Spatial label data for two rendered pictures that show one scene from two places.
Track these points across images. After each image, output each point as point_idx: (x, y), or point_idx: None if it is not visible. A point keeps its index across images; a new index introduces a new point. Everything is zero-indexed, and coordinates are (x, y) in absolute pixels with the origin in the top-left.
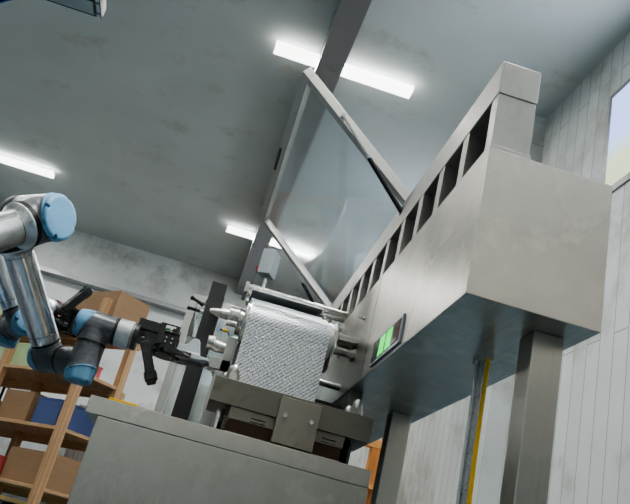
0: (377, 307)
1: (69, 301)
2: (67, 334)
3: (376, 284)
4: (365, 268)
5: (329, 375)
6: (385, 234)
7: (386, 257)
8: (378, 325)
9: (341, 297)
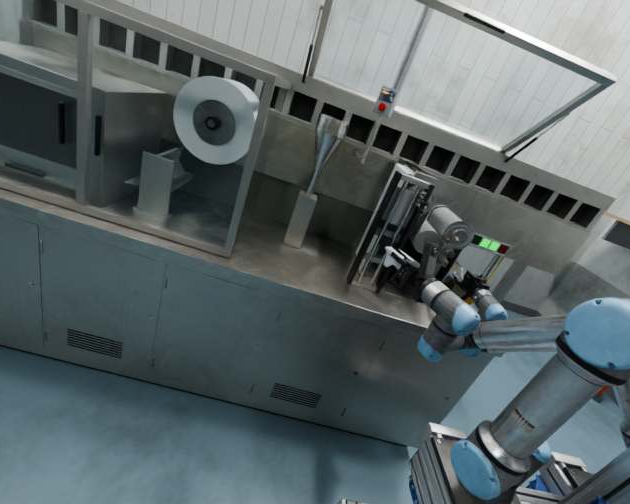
0: (472, 209)
1: (433, 271)
2: (396, 284)
3: (468, 188)
4: (439, 143)
5: (376, 188)
6: (479, 151)
7: (480, 175)
8: (475, 223)
9: (373, 112)
